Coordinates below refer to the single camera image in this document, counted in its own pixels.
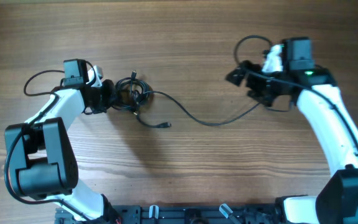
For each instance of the right grey rail clip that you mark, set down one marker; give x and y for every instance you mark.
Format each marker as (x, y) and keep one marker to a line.
(226, 211)

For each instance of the grey rail clip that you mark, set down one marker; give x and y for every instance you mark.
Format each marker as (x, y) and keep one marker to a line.
(154, 212)
(226, 211)

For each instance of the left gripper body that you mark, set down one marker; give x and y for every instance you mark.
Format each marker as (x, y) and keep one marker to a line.
(108, 94)

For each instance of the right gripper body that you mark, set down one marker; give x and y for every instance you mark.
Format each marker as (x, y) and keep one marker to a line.
(253, 83)

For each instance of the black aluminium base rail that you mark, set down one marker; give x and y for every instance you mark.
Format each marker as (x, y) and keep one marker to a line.
(252, 213)

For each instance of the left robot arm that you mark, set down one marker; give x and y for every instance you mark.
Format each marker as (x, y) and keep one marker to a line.
(40, 166)

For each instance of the left grey rail clip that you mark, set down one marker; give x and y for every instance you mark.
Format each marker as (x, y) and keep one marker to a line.
(154, 212)

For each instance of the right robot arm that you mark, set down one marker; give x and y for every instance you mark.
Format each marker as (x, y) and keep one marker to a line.
(289, 70)

